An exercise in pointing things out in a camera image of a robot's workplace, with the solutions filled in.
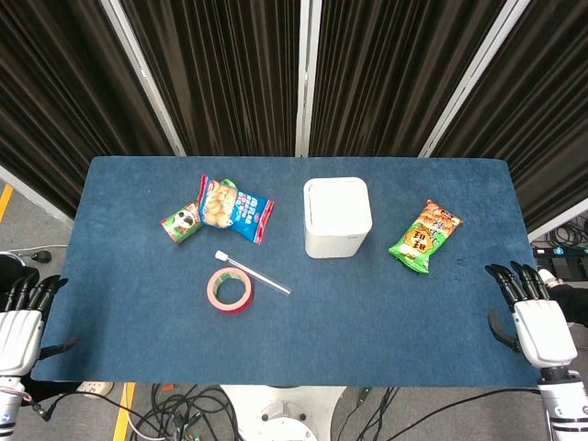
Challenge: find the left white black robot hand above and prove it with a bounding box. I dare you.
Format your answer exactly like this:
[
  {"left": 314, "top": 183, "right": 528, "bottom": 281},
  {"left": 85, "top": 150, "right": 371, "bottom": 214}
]
[{"left": 0, "top": 269, "right": 80, "bottom": 374}]

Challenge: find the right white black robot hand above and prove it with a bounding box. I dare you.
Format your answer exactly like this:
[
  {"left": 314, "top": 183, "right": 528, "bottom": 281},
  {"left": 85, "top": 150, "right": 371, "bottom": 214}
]
[{"left": 484, "top": 260, "right": 579, "bottom": 368}]

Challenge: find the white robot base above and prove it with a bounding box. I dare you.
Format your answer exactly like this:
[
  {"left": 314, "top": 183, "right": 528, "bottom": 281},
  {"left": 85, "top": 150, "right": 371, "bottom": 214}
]
[{"left": 219, "top": 384, "right": 346, "bottom": 441}]

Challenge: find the white square container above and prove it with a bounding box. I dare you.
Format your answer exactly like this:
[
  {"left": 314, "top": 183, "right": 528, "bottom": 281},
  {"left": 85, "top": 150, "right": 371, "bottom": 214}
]
[{"left": 302, "top": 176, "right": 373, "bottom": 260}]

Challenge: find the black power strip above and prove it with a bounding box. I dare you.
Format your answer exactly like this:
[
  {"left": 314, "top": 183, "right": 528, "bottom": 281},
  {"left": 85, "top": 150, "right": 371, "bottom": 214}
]
[{"left": 531, "top": 246, "right": 588, "bottom": 272}]

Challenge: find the white power strip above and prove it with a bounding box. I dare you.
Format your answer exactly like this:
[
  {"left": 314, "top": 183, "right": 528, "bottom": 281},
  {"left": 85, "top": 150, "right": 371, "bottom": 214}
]
[{"left": 75, "top": 379, "right": 114, "bottom": 397}]

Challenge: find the green orange snack bag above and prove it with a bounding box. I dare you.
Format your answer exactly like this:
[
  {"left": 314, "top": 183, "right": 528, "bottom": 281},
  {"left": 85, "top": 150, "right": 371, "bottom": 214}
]
[{"left": 388, "top": 198, "right": 463, "bottom": 276}]

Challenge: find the small green snack pack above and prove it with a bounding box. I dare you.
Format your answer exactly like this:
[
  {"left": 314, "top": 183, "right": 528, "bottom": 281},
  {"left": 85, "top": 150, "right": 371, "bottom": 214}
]
[{"left": 160, "top": 202, "right": 203, "bottom": 245}]

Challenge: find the red tape roll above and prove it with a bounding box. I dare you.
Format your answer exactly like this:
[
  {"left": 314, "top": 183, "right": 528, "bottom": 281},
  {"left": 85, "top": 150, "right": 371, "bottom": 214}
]
[{"left": 206, "top": 266, "right": 255, "bottom": 316}]

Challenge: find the clear tube with white cap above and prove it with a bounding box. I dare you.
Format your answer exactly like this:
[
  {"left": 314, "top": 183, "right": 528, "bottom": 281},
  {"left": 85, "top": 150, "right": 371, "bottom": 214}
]
[{"left": 213, "top": 249, "right": 292, "bottom": 298}]

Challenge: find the blue cookie snack bag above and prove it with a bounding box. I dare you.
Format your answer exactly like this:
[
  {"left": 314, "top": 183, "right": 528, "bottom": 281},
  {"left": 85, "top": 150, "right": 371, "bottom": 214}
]
[{"left": 196, "top": 174, "right": 276, "bottom": 245}]

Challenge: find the blue table mat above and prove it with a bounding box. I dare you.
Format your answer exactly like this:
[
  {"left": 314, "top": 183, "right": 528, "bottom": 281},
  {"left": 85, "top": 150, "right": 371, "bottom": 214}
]
[{"left": 29, "top": 155, "right": 542, "bottom": 389}]

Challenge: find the black folding curtain screen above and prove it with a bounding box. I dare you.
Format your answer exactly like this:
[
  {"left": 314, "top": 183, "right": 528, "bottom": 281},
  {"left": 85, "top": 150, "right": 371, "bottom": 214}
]
[{"left": 0, "top": 0, "right": 588, "bottom": 235}]

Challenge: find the black floor cable bundle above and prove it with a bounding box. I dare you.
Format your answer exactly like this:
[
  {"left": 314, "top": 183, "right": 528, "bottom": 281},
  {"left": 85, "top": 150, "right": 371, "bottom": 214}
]
[{"left": 27, "top": 384, "right": 543, "bottom": 441}]

